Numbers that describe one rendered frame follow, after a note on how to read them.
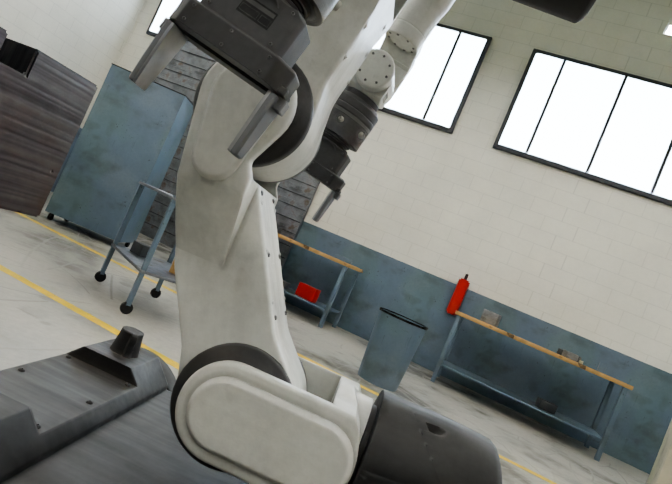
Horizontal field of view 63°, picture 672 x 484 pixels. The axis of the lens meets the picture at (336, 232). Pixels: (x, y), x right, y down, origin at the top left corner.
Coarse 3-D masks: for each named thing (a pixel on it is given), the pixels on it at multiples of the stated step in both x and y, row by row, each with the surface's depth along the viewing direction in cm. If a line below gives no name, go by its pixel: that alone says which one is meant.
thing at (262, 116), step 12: (264, 96) 45; (276, 96) 45; (264, 108) 45; (276, 108) 46; (288, 108) 47; (252, 120) 45; (264, 120) 46; (240, 132) 45; (252, 132) 45; (240, 144) 45; (252, 144) 47; (240, 156) 46
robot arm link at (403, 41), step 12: (396, 24) 93; (408, 24) 92; (396, 36) 94; (408, 36) 92; (420, 36) 93; (384, 48) 98; (396, 48) 98; (408, 48) 95; (420, 48) 95; (396, 60) 98; (408, 60) 97; (396, 72) 98; (408, 72) 99; (396, 84) 98
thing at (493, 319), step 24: (288, 240) 716; (288, 288) 748; (312, 288) 710; (336, 288) 690; (336, 312) 736; (456, 312) 644; (576, 360) 624; (624, 384) 586; (552, 408) 618; (600, 408) 648; (600, 456) 583
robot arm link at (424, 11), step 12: (408, 0) 93; (420, 0) 92; (432, 0) 92; (444, 0) 92; (408, 12) 92; (420, 12) 92; (432, 12) 92; (444, 12) 94; (420, 24) 92; (432, 24) 93
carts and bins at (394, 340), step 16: (160, 192) 380; (128, 208) 421; (160, 224) 361; (128, 256) 389; (144, 256) 413; (96, 272) 418; (144, 272) 358; (160, 272) 379; (128, 304) 357; (384, 320) 484; (400, 320) 476; (384, 336) 480; (400, 336) 476; (416, 336) 480; (368, 352) 488; (384, 352) 478; (400, 352) 477; (368, 368) 482; (384, 368) 477; (400, 368) 480; (384, 384) 477
